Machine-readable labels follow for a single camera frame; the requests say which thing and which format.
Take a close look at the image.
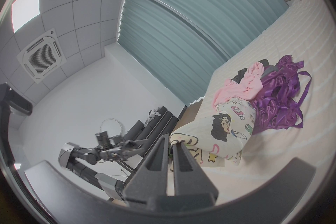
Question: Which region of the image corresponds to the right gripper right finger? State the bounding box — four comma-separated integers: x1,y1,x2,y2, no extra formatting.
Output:
172,141,219,200

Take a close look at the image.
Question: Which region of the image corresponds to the dark grey garment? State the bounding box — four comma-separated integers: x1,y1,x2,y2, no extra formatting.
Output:
231,59,279,85

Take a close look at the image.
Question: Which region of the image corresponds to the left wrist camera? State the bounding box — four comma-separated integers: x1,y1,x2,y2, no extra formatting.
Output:
95,132,116,151

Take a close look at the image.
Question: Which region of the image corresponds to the white printed pyjama top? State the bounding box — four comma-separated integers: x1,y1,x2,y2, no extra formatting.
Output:
169,98,257,169

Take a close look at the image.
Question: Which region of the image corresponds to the purple satin garment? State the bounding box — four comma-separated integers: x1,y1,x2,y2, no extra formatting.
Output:
251,55,312,136

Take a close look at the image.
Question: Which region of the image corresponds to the bed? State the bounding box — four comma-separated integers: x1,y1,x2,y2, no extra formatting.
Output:
169,0,336,208

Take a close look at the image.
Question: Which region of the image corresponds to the ceiling light panel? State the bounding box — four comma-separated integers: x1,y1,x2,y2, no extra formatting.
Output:
12,0,41,33

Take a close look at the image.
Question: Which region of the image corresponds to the ceiling air conditioner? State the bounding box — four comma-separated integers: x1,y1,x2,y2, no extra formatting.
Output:
17,29,68,84

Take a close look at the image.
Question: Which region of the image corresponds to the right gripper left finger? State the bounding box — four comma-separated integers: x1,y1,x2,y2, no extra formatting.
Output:
123,134,170,205

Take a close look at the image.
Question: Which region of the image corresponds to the pink garment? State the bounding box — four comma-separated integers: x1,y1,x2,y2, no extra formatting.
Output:
212,62,264,110

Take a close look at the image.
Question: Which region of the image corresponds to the grey crumpled cloth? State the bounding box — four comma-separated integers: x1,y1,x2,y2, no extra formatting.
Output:
147,107,164,124

